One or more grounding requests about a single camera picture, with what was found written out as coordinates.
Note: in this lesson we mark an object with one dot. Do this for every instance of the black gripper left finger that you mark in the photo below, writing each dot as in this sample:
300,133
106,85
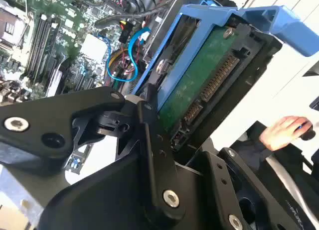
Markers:
32,120

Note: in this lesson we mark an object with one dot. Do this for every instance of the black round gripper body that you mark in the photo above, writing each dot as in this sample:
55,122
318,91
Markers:
107,200

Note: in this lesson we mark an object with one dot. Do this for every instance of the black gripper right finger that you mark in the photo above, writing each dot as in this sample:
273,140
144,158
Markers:
216,175

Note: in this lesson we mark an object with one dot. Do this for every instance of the hard disk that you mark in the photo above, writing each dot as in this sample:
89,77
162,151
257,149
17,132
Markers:
199,73

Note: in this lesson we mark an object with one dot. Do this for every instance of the person's bare hand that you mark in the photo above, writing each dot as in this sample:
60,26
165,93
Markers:
279,134

